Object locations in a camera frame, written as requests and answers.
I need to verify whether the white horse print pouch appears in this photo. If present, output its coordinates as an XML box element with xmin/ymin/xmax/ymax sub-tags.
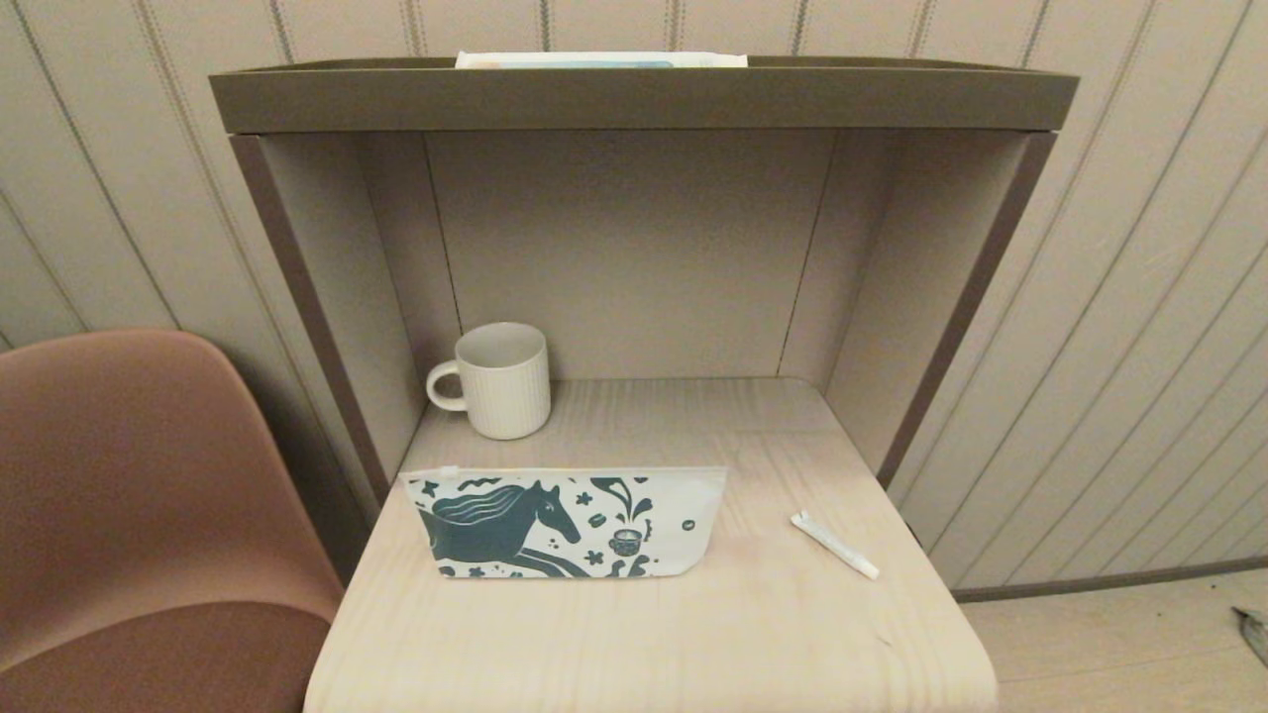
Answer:
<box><xmin>398</xmin><ymin>465</ymin><xmax>729</xmax><ymax>580</ymax></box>

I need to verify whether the taupe wooden shelf unit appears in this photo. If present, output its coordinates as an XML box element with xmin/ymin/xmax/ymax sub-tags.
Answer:
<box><xmin>208</xmin><ymin>56</ymin><xmax>1081</xmax><ymax>713</ymax></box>

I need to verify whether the white ribbed ceramic mug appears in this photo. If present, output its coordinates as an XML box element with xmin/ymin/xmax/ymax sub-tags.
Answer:
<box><xmin>426</xmin><ymin>322</ymin><xmax>552</xmax><ymax>441</ymax></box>

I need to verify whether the white flat booklet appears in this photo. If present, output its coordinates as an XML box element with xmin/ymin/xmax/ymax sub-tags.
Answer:
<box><xmin>455</xmin><ymin>51</ymin><xmax>749</xmax><ymax>70</ymax></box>

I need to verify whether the dark baseboard strip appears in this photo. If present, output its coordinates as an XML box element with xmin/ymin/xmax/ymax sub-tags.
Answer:
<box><xmin>951</xmin><ymin>555</ymin><xmax>1268</xmax><ymax>603</ymax></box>

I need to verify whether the brown plastic chair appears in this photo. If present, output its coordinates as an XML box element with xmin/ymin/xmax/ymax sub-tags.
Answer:
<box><xmin>0</xmin><ymin>330</ymin><xmax>346</xmax><ymax>713</ymax></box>

